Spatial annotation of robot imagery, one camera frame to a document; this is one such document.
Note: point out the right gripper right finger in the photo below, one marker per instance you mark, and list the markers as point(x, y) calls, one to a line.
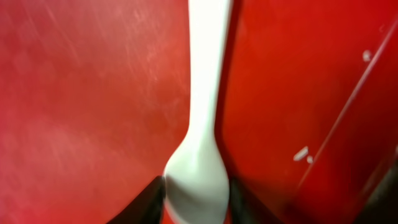
point(246, 208)

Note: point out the red serving tray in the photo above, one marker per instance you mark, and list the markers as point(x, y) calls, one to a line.
point(95, 99)

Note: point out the white plastic spoon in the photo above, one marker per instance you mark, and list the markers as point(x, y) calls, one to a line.
point(196, 181)

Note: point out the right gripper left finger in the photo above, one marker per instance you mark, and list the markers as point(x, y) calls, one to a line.
point(146, 208)

